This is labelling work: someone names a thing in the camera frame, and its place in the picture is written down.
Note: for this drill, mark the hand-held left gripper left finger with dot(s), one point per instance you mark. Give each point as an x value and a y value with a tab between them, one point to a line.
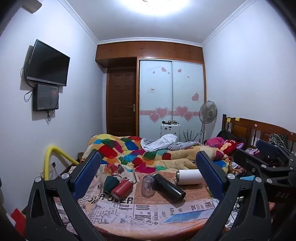
87	174

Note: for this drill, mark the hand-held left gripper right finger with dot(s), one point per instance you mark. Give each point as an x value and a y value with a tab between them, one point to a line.
210	176

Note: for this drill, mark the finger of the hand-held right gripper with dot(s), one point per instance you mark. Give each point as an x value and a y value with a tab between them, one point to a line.
268	148
248	159

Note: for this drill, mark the white cup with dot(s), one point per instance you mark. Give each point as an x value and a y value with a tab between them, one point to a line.
190	176

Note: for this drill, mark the dark green cup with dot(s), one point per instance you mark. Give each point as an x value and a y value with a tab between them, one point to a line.
110	183

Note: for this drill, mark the red bottle cup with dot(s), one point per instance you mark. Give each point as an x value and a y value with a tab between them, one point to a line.
121	188

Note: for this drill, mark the black bottle cup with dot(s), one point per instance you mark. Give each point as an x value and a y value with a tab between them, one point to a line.
169	188

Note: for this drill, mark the clear glass cup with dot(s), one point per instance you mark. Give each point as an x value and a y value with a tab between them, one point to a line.
147	186

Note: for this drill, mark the dotted dark cloth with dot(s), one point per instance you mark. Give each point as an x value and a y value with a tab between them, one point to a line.
278	140

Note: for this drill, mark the red plush toy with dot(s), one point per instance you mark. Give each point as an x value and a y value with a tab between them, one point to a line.
232	146

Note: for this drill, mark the wooden bed headboard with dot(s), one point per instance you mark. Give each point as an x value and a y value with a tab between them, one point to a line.
249	126

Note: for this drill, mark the black bag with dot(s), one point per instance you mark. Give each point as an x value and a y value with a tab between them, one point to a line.
225	135

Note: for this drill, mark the pink clothing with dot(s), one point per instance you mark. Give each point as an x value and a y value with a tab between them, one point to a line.
215	141

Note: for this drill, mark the bundle of dry branches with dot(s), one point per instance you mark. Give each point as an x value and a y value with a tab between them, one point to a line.
190	136

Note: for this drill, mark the blue paper sheet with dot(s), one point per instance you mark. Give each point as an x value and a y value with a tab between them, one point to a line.
189	217

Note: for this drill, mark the grey crumpled cloth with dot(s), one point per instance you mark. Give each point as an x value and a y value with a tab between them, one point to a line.
161	142

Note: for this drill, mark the colourful patchwork blanket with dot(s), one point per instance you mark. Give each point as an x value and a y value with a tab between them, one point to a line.
143	155

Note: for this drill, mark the small white cabinet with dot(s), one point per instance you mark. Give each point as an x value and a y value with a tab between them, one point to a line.
170	132

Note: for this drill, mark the standing fan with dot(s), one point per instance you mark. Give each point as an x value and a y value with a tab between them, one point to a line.
208	111

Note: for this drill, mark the brown wooden door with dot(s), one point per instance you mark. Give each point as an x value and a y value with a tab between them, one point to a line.
121	102

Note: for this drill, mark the red box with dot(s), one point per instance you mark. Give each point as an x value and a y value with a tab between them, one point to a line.
19	220

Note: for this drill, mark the wardrobe with heart stickers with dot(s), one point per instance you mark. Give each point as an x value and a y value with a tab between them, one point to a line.
171	88

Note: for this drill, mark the air conditioner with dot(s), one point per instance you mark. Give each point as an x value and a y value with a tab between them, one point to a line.
32	5

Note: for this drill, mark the yellow padded rail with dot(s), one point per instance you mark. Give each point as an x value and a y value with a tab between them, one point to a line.
49	160

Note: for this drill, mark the small wall monitor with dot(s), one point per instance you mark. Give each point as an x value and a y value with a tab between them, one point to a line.
45	97

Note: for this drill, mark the wall mounted television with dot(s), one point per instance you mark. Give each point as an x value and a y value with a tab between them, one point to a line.
48	63

